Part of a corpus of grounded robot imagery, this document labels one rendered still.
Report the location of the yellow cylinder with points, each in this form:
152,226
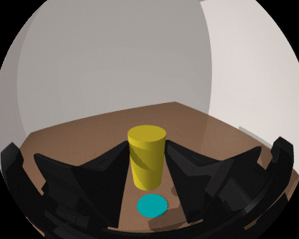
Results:
146,143

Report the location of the cyan circle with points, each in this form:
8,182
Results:
152,205

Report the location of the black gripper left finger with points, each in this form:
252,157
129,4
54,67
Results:
100,182

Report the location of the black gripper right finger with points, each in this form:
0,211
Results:
198,180

